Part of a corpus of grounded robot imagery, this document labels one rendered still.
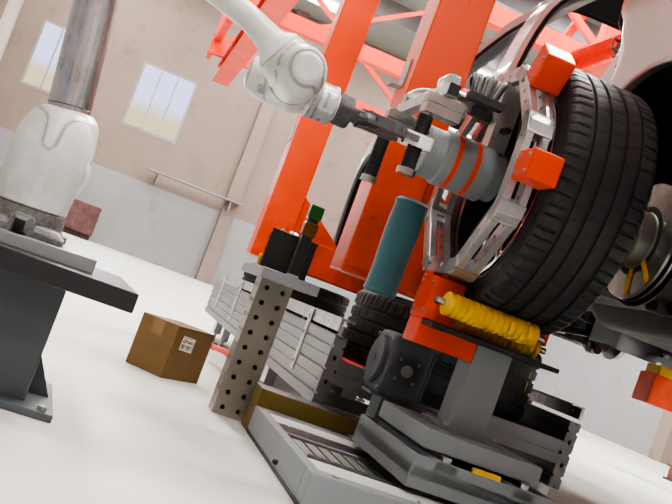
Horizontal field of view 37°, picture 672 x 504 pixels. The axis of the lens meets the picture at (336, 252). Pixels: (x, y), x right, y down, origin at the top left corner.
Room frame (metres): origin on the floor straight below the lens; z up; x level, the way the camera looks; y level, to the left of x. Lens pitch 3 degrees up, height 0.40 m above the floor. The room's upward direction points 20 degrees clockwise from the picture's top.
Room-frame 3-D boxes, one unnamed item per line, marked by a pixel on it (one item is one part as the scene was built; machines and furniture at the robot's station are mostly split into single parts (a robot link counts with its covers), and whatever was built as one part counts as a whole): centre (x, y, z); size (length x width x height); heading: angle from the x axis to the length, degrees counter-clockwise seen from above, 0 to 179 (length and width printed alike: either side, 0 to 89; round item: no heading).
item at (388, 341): (2.85, -0.41, 0.26); 0.42 x 0.18 x 0.35; 102
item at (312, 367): (4.30, -0.24, 0.14); 2.47 x 0.85 x 0.27; 12
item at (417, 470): (2.54, -0.45, 0.13); 0.50 x 0.36 x 0.10; 12
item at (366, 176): (2.62, -0.01, 0.83); 0.04 x 0.04 x 0.16
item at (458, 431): (2.54, -0.45, 0.32); 0.40 x 0.30 x 0.28; 12
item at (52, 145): (2.13, 0.64, 0.49); 0.18 x 0.16 x 0.22; 10
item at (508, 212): (2.50, -0.28, 0.85); 0.54 x 0.07 x 0.54; 12
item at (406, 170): (2.29, -0.09, 0.83); 0.04 x 0.04 x 0.16
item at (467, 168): (2.49, -0.21, 0.85); 0.21 x 0.14 x 0.14; 102
